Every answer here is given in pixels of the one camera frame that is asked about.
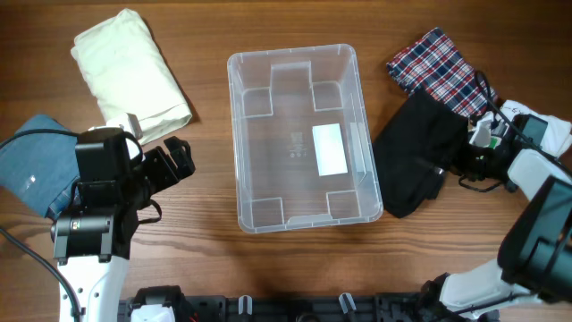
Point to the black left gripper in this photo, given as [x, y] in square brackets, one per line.
[171, 175]

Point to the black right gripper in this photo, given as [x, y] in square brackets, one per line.
[455, 162]

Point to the black cloth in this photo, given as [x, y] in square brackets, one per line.
[415, 150]

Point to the plaid cloth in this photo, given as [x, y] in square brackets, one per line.
[434, 64]

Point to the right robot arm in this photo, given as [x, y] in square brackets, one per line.
[533, 266]

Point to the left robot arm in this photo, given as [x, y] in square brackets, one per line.
[92, 239]

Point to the white printed t-shirt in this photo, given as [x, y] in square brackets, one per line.
[556, 138]

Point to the folded cream cloth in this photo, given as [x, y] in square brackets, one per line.
[127, 74]

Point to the clear plastic storage bin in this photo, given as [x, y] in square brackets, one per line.
[302, 147]

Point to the folded blue denim jeans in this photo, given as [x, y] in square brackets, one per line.
[40, 168]

